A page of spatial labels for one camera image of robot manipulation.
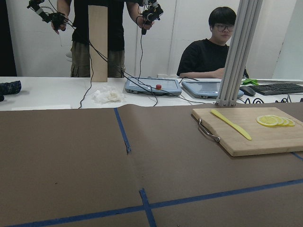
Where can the black keyboard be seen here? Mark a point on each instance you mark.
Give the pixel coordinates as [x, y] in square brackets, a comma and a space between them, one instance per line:
[277, 89]

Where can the white crumpled tissue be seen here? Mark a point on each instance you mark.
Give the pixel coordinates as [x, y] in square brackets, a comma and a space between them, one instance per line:
[108, 94]

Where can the standing person in black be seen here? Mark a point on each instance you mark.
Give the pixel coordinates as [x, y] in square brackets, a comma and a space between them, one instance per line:
[80, 67]

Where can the yellow plastic knife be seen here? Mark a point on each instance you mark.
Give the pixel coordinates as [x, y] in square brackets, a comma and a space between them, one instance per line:
[235, 126]

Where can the seated person in black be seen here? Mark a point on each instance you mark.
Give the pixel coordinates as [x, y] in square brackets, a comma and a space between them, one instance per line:
[205, 59]

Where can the front lemon slice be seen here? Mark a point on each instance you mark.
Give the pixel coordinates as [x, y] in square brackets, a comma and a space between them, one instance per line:
[267, 120]

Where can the wooden plank upright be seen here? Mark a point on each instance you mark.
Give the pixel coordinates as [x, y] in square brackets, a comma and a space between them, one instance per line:
[98, 42]

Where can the green plastic clip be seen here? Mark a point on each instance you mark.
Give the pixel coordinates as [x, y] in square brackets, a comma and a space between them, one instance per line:
[248, 81]

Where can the teach pendant with red button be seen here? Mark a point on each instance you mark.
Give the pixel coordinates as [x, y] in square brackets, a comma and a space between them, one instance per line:
[153, 86]

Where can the aluminium frame post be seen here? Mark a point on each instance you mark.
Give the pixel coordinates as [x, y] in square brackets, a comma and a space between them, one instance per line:
[245, 25]

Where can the black computer mouse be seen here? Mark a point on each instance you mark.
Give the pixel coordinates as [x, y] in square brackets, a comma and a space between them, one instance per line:
[247, 90]

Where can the lemon slice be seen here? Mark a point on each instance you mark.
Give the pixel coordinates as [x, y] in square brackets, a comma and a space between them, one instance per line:
[280, 120]
[291, 122]
[285, 121]
[267, 120]

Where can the dark folded cloth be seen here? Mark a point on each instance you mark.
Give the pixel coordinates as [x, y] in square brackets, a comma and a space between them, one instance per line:
[9, 88]

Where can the back lemon slice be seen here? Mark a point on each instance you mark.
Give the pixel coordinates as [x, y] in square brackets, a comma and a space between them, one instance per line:
[291, 122]

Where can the wooden cutting board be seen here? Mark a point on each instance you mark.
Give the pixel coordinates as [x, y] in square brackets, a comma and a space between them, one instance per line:
[265, 140]

